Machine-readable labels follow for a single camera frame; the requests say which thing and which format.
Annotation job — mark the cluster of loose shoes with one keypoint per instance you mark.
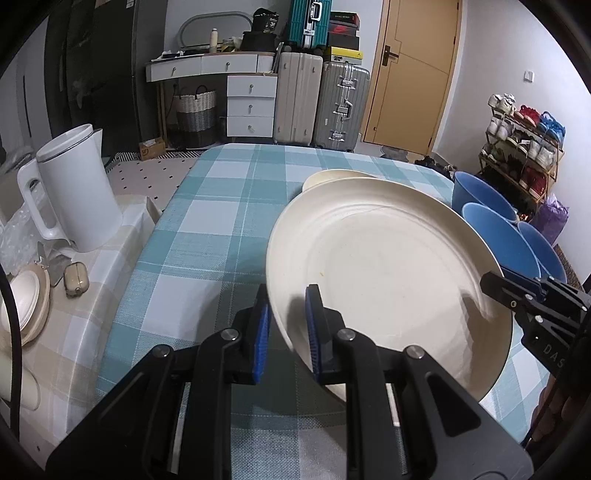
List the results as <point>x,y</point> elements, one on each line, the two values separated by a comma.
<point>431,164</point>

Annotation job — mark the teal plaid tablecloth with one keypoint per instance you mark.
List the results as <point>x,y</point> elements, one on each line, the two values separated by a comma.
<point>221,221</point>

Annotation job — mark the small cardboard box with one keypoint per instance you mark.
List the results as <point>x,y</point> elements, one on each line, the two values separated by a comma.
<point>152,148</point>

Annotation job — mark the oval mirror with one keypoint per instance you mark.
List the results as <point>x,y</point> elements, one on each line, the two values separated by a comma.
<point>217,25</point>

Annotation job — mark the small beige case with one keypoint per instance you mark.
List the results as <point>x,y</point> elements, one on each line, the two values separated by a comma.
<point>75,279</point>

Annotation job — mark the small cream plate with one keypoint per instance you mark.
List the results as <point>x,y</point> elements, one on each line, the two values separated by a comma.
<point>332,177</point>

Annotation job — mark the large cream plate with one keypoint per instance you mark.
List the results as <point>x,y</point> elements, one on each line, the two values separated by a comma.
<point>392,277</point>

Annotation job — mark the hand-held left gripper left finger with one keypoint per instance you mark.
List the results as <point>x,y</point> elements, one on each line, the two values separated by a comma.
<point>261,332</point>

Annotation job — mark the beige suitcase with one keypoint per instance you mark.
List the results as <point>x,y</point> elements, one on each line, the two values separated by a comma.
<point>298,97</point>

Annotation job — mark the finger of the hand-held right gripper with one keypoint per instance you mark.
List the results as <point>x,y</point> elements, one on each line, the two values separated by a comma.
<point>503,293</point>
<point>526,280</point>

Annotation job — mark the wooden door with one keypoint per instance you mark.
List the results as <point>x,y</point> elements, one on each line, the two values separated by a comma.
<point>415,78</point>

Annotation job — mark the cream lidded bowl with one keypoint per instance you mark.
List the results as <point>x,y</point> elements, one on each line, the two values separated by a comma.
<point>25,304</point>

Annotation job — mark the white drawer desk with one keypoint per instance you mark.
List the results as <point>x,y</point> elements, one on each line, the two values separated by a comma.
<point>244,99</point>

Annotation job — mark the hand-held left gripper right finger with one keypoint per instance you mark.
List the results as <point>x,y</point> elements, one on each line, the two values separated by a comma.
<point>313,332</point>

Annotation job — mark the yellow and black shoe box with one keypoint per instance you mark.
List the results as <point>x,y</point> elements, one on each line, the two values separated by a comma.
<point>344,54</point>

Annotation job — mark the dark tall cabinet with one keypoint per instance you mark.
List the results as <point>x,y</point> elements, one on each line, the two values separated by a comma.
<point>97,69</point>

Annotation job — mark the clear plastic wrap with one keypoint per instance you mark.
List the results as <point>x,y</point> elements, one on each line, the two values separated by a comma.
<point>18,235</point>

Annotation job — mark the grey door mat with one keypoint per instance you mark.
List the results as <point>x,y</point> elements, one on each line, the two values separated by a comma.
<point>395,153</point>

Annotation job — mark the white bottle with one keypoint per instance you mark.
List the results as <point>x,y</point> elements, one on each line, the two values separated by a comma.
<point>214,39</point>

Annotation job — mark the black printed snack bag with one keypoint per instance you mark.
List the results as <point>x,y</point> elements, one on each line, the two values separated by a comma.
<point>267,22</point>

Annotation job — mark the blue bowl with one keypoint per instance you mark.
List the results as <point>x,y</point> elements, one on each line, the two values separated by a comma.
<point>545,251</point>
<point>498,235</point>
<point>475,194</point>

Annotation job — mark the beige plaid tablecloth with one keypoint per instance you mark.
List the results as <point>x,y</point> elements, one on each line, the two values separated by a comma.
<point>92,323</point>

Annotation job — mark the wooden shoe rack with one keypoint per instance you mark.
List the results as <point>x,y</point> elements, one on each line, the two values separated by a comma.
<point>556,161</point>

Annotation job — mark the silver suitcase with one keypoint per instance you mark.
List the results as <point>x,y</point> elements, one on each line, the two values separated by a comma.
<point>339,106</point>

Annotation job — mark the purple yoga mat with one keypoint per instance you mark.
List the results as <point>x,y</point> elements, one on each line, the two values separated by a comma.
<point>554,219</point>

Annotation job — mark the green suitcase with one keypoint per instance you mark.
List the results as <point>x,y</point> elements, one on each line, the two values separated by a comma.
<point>304,25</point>

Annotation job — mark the person's right hand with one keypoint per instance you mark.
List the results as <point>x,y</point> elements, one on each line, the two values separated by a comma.
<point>554,410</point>

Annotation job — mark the white electric kettle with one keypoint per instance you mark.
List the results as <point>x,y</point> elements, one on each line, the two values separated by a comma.
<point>78,194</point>

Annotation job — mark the woven laundry basket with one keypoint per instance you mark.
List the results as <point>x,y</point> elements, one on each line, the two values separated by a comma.
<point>196,115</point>

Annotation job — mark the red and black shoe box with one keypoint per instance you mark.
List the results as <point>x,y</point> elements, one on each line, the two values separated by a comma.
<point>342,23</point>

